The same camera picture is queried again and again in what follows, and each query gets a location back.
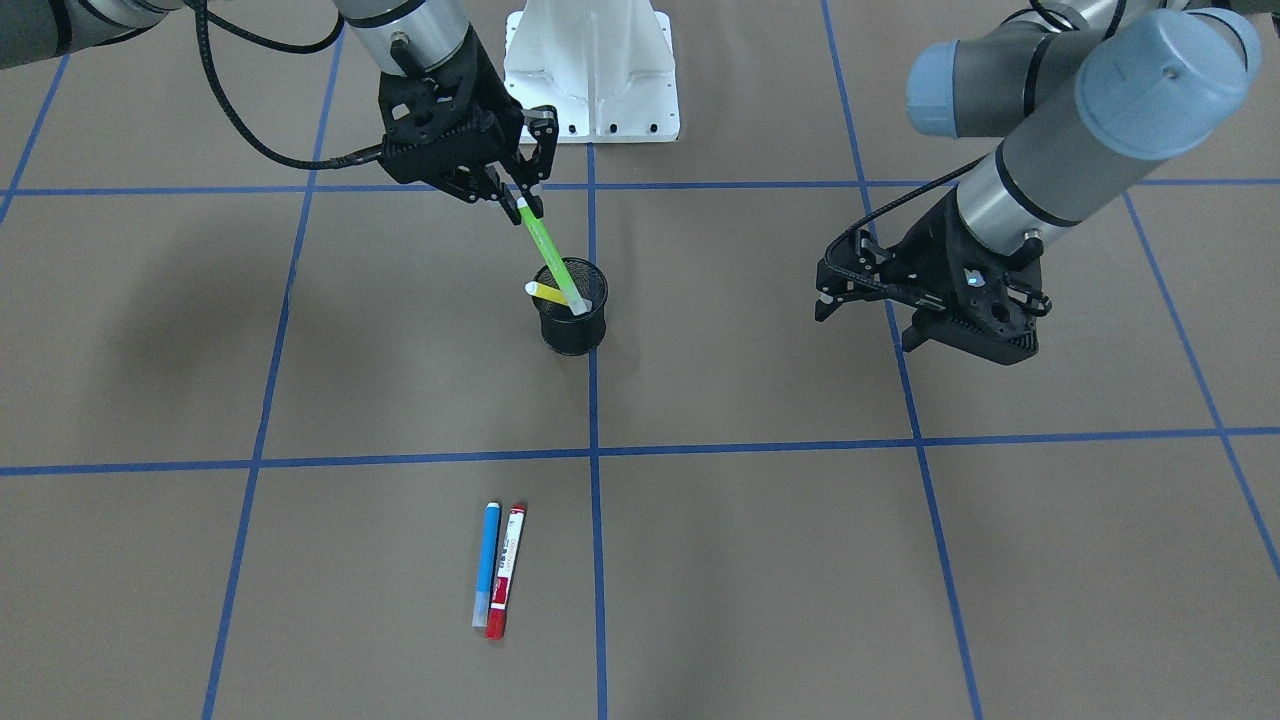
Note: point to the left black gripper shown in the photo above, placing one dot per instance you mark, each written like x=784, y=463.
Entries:
x=922, y=250

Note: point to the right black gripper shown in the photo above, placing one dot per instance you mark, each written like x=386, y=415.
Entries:
x=494, y=98

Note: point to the green highlighter pen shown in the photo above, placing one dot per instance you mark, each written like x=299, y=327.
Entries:
x=552, y=257

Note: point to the yellow highlighter pen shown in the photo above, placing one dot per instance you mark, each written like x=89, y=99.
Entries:
x=545, y=292

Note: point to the blue highlighter pen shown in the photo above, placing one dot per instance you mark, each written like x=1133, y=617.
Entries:
x=486, y=558

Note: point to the red white marker pen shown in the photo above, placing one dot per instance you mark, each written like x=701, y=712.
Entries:
x=495, y=627

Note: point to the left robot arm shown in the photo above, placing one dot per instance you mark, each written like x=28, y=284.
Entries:
x=1083, y=99

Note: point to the black mesh pen holder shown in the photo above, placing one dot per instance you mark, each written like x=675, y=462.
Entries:
x=576, y=335

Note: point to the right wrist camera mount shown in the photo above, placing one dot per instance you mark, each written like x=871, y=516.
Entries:
x=432, y=129

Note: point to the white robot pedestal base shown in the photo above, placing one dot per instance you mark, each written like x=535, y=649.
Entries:
x=607, y=67

